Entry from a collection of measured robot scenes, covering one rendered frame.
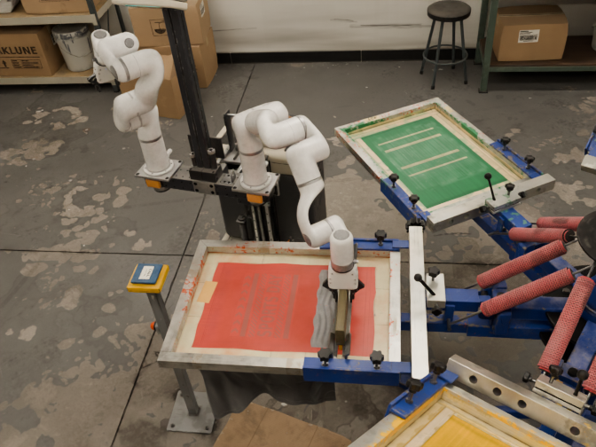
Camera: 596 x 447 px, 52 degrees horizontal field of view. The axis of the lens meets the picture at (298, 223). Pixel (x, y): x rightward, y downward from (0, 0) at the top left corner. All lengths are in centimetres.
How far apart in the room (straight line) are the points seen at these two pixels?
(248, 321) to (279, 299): 14
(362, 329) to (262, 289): 41
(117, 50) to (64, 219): 235
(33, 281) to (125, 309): 69
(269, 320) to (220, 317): 18
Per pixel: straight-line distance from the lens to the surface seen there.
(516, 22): 527
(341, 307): 204
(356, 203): 410
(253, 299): 224
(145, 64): 225
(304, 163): 194
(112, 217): 436
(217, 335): 216
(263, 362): 201
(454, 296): 212
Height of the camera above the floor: 260
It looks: 41 degrees down
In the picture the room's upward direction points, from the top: 6 degrees counter-clockwise
